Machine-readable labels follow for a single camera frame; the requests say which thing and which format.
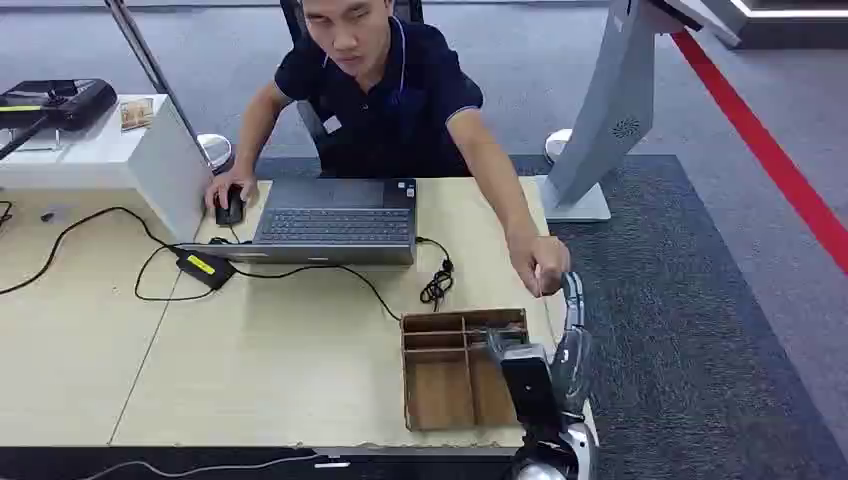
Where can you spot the person's left hand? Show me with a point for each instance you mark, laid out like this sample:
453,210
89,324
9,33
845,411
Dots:
546,262

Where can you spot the person's right hand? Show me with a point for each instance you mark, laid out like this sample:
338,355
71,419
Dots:
228,184

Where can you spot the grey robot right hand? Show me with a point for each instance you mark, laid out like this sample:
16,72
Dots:
530,387

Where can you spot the black computer mouse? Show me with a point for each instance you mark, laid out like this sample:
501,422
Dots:
230,210

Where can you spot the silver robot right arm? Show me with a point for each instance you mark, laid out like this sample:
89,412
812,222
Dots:
563,454

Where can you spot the round chrome pole base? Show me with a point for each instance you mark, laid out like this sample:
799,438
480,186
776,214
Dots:
217,150

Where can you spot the wooden divided card box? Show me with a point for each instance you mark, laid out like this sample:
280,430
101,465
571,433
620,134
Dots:
450,384

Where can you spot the black power adapter yellow label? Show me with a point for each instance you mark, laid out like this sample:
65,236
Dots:
205,268

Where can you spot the grey laptop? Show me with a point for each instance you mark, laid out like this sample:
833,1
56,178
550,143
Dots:
331,225

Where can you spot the small printed card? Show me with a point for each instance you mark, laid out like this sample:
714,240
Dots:
136,113

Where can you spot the white desk cabinet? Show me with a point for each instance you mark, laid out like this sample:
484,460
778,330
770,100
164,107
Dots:
112,159

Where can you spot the white round floor base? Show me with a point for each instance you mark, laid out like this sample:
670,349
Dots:
556,142

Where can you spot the slanted metal pole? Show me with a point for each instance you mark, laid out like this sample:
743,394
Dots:
156,73

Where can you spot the dark grey carpet mat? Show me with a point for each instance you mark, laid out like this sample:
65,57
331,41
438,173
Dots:
689,344

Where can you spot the grey kiosk stand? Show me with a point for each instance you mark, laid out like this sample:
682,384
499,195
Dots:
616,106

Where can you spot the small black plug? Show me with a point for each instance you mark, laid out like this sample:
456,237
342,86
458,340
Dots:
46,216

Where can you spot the person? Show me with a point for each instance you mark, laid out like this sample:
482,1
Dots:
391,93

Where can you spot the black controller device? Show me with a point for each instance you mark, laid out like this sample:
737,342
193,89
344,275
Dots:
60,102

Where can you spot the white label strip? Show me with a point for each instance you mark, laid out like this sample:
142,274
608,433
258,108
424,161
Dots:
332,465

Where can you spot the lit display platform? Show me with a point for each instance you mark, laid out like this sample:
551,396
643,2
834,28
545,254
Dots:
788,20

